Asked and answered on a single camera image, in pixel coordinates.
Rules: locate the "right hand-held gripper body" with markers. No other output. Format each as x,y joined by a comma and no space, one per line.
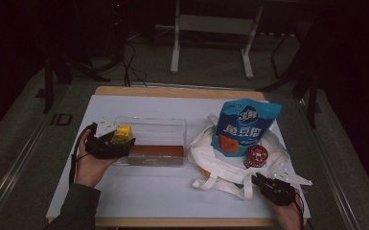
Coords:
279,191

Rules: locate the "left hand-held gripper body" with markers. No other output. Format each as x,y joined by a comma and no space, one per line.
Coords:
100,148

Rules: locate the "yellow block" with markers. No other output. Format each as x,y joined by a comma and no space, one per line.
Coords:
123,133

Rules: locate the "red round tin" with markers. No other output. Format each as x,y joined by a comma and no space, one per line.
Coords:
255,156

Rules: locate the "orange-brown cardboard box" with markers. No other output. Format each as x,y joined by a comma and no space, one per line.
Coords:
159,150

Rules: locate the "clear plastic container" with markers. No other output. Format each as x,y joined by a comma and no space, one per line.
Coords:
159,134

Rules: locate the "white tote bag orange green print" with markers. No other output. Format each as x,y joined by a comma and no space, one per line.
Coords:
223,172

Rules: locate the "person's left hand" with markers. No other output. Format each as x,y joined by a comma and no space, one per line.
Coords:
87,169

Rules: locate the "person's right hand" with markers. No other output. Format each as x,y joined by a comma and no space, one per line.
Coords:
289,217

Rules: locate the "blue snack bag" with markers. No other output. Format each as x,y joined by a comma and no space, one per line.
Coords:
246,127

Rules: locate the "black metal stand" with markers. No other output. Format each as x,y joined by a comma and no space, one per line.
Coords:
313,96
48,83

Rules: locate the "grey desk with white legs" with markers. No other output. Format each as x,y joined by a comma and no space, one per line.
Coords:
214,24

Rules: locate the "black floor bracket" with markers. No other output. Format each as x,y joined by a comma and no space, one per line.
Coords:
61,119

